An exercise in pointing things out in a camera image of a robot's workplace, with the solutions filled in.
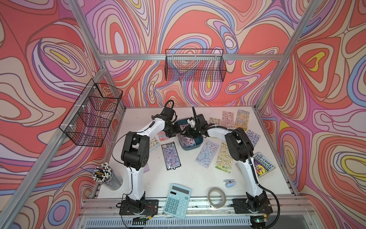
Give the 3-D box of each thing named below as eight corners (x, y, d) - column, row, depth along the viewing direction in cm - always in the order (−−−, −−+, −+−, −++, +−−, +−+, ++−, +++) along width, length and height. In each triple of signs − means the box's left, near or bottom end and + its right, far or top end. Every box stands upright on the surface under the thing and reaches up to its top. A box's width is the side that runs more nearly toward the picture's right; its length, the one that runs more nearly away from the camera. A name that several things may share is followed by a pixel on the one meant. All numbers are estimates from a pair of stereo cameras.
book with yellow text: (258, 177, 85) (260, 175, 83) (244, 159, 92) (246, 157, 90) (274, 169, 88) (276, 167, 86) (259, 152, 95) (261, 150, 93)
